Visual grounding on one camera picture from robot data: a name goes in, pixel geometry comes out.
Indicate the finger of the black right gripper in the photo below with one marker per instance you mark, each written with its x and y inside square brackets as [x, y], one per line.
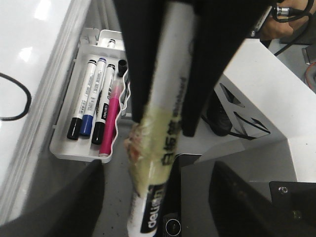
[140, 22]
[222, 26]

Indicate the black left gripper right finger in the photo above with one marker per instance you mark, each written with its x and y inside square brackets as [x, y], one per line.
[239, 210]

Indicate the pink highlighter pen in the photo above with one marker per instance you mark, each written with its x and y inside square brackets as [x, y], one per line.
[113, 110]

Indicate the white marker in rear slot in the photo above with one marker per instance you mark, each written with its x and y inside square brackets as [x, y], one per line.
[111, 43]

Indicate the white stand with black logo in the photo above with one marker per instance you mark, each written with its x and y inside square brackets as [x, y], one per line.
[268, 102]

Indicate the white whiteboard with aluminium frame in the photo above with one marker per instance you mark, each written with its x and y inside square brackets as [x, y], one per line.
[38, 40]

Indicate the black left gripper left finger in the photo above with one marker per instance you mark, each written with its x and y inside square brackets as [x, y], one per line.
[71, 212]

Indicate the blue capped white marker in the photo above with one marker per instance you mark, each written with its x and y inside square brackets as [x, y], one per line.
[88, 116]

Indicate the white plastic marker tray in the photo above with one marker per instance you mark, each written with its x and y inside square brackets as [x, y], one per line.
[82, 149]

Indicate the black capped white marker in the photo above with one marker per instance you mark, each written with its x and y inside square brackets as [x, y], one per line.
[99, 127]
[75, 125]

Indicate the black white whiteboard marker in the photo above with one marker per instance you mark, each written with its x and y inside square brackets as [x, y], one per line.
[152, 143]

